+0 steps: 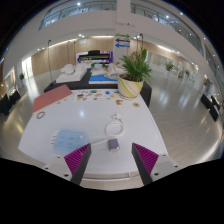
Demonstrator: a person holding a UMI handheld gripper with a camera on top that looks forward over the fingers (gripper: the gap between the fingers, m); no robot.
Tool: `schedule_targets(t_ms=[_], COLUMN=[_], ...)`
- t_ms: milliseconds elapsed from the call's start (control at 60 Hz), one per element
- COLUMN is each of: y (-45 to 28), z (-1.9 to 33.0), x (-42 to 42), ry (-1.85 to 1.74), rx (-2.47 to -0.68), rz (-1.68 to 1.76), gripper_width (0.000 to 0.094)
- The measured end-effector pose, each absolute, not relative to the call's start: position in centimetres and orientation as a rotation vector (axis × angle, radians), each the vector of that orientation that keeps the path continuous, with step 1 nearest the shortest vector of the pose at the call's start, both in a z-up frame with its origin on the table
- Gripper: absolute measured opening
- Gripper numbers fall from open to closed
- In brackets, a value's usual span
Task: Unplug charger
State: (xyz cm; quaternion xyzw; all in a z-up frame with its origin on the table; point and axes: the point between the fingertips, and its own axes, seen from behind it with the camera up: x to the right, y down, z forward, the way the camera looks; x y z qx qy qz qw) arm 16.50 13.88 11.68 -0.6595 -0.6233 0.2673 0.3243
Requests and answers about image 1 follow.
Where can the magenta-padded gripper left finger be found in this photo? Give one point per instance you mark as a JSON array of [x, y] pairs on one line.
[[78, 159]]

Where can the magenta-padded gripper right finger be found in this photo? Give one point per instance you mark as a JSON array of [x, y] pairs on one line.
[[146, 160]]

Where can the small grey charger block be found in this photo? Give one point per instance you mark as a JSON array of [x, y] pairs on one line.
[[113, 145]]

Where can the light blue power strip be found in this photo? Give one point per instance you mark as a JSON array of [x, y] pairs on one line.
[[68, 141]]

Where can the small round orange disc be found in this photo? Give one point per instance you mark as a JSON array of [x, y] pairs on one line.
[[136, 104]]

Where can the small round brown disc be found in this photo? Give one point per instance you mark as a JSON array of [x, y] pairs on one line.
[[119, 102]]

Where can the salmon red flat mat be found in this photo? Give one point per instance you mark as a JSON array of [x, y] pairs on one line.
[[51, 97]]

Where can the potted plant in striped pot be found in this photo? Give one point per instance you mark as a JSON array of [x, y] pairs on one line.
[[130, 87]]

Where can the black platform with white models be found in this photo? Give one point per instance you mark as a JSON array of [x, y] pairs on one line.
[[83, 84]]

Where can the group of black chairs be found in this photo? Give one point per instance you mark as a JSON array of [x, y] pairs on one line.
[[210, 106], [8, 101]]

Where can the green floor plant white pot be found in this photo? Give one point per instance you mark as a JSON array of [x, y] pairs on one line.
[[169, 66]]

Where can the thin black pole stand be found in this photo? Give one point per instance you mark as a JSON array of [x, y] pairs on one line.
[[50, 63]]

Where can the small green floor plant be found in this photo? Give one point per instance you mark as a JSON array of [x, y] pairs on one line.
[[21, 76]]

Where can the black piano with purple backdrop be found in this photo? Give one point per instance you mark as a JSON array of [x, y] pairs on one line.
[[95, 56]]

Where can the white pillar with arrow signs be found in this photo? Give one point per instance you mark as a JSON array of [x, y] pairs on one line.
[[122, 50]]

